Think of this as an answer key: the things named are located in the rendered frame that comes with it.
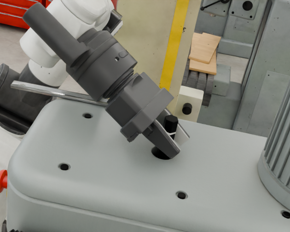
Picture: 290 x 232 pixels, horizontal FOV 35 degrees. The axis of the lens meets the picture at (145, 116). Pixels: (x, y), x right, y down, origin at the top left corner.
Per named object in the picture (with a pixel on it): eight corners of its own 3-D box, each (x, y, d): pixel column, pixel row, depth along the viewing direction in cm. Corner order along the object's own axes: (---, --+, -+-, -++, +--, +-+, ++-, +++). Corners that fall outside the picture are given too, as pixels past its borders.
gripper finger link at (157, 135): (170, 159, 70) (142, 129, 69) (183, 147, 68) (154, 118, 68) (166, 164, 68) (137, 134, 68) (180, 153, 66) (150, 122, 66)
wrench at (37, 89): (8, 90, 80) (8, 86, 79) (15, 80, 83) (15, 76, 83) (145, 118, 80) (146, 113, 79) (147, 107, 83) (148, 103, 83)
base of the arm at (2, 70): (-25, 97, 113) (-29, 116, 103) (2, 54, 110) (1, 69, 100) (29, 124, 119) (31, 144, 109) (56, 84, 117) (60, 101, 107)
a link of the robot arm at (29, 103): (20, 46, 105) (-8, 85, 112) (15, 66, 98) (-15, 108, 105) (64, 71, 111) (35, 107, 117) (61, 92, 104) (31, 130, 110)
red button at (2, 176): (-9, 195, 78) (-9, 177, 76) (0, 181, 82) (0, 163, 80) (9, 200, 78) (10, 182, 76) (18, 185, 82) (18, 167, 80)
